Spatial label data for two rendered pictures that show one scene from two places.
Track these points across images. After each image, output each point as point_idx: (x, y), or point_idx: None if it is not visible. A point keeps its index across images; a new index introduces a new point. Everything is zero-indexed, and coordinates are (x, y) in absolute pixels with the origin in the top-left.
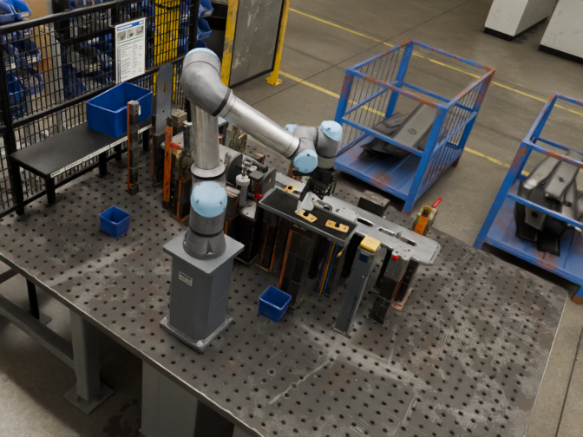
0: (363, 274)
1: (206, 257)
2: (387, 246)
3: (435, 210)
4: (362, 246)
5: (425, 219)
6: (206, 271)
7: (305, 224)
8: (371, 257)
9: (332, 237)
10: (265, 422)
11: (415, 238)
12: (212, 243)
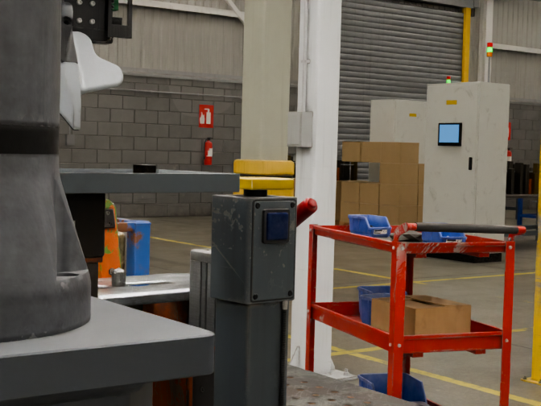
0: (287, 292)
1: (80, 307)
2: (148, 296)
3: None
4: (258, 188)
5: (113, 237)
6: (195, 333)
7: (97, 173)
8: (295, 212)
9: (200, 176)
10: None
11: (140, 279)
12: (66, 200)
